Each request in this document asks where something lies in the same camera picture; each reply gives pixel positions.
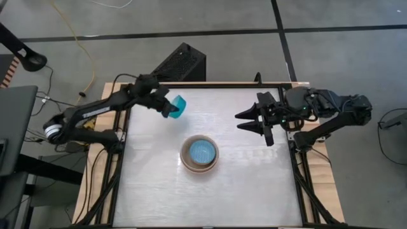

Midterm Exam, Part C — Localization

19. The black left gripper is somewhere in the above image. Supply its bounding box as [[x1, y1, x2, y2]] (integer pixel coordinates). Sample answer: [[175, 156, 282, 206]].
[[136, 86, 181, 120]]

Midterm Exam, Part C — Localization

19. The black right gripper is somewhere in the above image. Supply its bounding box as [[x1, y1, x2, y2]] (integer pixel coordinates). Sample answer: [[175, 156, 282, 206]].
[[234, 91, 287, 148]]

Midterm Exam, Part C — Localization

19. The teal bowl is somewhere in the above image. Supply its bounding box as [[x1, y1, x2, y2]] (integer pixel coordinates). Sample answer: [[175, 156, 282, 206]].
[[167, 94, 188, 120]]

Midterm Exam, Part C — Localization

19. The light blue bowl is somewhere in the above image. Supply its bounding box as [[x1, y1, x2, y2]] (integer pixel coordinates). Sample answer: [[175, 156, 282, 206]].
[[189, 139, 217, 166]]

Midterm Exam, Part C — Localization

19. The black speaker box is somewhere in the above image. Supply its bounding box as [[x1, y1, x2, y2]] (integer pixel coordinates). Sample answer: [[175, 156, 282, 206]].
[[151, 42, 207, 82]]

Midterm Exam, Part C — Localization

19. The grey floor box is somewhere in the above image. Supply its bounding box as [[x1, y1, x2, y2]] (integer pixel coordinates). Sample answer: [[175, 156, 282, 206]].
[[379, 111, 407, 130]]

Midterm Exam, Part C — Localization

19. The black stand foot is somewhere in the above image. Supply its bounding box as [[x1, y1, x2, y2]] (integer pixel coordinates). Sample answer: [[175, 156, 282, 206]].
[[0, 22, 48, 73]]

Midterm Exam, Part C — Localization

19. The grey furniture panel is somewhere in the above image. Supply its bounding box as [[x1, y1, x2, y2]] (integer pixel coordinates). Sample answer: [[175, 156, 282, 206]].
[[0, 85, 39, 177]]

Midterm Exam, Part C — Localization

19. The orange black striped strip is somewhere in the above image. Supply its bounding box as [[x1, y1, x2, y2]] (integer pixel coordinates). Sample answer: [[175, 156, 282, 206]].
[[0, 56, 20, 90]]

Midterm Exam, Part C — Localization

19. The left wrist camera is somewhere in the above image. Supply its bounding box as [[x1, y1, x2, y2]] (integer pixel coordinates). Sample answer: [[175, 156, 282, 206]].
[[135, 74, 160, 95]]

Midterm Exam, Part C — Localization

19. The yellow cable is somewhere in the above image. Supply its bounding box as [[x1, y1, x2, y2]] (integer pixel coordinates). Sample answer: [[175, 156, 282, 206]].
[[50, 0, 97, 105]]

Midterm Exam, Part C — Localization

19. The white cable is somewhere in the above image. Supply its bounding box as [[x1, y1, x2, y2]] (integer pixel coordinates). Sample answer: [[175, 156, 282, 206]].
[[91, 0, 134, 10]]

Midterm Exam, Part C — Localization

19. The black floor cable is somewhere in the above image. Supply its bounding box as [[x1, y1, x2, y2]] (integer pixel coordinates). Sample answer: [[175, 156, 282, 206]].
[[31, 65, 84, 118]]

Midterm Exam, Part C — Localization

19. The black looped cable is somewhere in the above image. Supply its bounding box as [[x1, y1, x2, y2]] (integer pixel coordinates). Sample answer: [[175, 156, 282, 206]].
[[376, 108, 407, 167]]

